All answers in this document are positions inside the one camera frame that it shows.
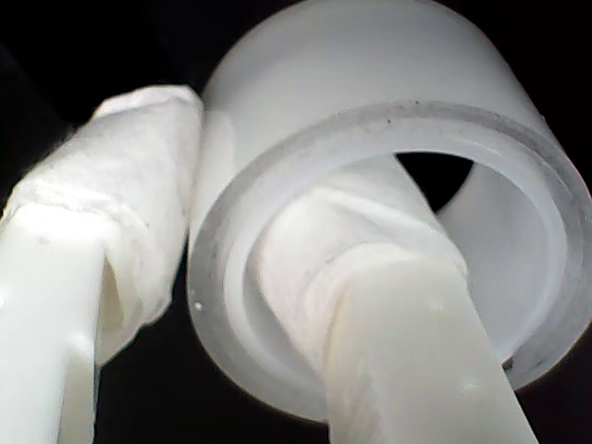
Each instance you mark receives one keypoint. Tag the large white tape roll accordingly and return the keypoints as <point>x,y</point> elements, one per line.
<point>370,60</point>

